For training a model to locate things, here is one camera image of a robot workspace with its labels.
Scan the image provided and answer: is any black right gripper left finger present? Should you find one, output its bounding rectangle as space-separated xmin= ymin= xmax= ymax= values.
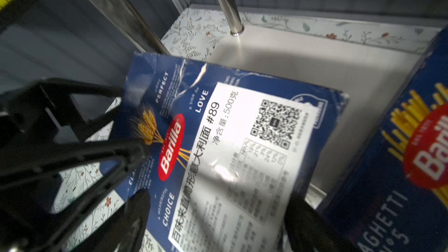
xmin=68 ymin=189 xmax=151 ymax=252

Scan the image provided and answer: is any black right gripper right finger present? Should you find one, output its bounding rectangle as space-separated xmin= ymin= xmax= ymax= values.
xmin=284 ymin=192 xmax=359 ymax=252

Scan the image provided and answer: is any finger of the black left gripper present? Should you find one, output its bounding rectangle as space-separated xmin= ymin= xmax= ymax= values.
xmin=1 ymin=78 xmax=123 ymax=140
xmin=1 ymin=139 xmax=149 ymax=252

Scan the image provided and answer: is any slim blue Barilla spaghetti box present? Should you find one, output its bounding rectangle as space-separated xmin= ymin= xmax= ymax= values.
xmin=319 ymin=29 xmax=448 ymax=252

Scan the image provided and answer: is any large blue Barilla box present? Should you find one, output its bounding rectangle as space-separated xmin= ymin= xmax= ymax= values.
xmin=110 ymin=53 xmax=348 ymax=252

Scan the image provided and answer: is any white two-tier shelf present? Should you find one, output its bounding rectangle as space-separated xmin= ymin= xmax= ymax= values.
xmin=208 ymin=0 xmax=419 ymax=208

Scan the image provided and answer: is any black wire basket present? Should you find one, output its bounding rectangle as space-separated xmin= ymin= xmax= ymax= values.
xmin=1 ymin=0 xmax=45 ymax=33

